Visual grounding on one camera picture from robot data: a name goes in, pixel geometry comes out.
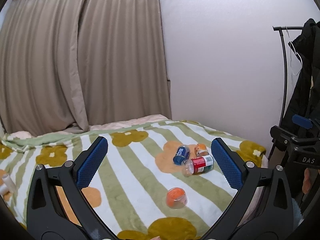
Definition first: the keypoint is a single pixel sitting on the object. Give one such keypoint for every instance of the beige curtain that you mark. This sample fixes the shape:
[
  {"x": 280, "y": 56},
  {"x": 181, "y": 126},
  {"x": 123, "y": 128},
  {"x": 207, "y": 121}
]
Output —
[{"x": 68, "y": 65}]

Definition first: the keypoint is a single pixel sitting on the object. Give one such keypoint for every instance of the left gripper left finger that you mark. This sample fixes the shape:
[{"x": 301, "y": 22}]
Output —
[{"x": 57, "y": 207}]

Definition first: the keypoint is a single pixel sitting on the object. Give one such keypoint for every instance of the white small bottle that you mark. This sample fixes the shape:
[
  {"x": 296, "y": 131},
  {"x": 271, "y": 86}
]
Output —
[{"x": 8, "y": 185}]

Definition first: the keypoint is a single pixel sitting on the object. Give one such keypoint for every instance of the person hand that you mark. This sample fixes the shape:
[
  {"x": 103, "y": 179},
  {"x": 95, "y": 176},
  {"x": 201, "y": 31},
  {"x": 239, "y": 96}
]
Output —
[{"x": 306, "y": 182}]

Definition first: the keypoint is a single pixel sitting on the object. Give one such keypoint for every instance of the small orange label cup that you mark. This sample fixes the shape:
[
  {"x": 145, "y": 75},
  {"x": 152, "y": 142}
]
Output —
[{"x": 201, "y": 150}]

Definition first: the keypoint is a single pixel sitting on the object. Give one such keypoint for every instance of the black clothes rack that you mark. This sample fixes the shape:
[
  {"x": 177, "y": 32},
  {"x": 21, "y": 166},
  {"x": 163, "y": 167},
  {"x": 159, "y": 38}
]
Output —
[{"x": 280, "y": 30}]

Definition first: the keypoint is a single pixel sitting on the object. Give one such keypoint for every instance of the green striped flower blanket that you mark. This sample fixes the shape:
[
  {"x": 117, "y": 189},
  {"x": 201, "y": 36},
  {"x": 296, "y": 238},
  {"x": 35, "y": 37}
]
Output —
[{"x": 129, "y": 190}]

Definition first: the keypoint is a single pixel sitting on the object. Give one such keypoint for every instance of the red label plastic cup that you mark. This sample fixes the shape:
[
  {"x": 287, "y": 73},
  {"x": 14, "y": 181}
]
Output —
[{"x": 197, "y": 165}]

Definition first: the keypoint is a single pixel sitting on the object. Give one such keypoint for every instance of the orange label plastic cup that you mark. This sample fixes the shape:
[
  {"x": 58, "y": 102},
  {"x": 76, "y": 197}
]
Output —
[{"x": 176, "y": 198}]

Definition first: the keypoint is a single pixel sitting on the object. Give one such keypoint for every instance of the black hanging jacket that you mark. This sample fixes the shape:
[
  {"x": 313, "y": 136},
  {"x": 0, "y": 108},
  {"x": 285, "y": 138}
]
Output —
[{"x": 304, "y": 102}]

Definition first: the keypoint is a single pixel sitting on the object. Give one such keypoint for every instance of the blue label plastic cup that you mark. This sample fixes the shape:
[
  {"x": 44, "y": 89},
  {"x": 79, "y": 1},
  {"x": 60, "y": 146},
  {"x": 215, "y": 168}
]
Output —
[{"x": 182, "y": 154}]

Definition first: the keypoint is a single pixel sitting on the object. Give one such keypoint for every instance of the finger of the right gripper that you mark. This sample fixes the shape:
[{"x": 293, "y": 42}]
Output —
[
  {"x": 282, "y": 139},
  {"x": 304, "y": 122}
]

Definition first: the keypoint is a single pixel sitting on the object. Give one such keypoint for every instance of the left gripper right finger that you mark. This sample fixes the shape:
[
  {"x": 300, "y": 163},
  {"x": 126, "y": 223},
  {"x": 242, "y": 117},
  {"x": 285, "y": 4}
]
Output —
[{"x": 262, "y": 207}]

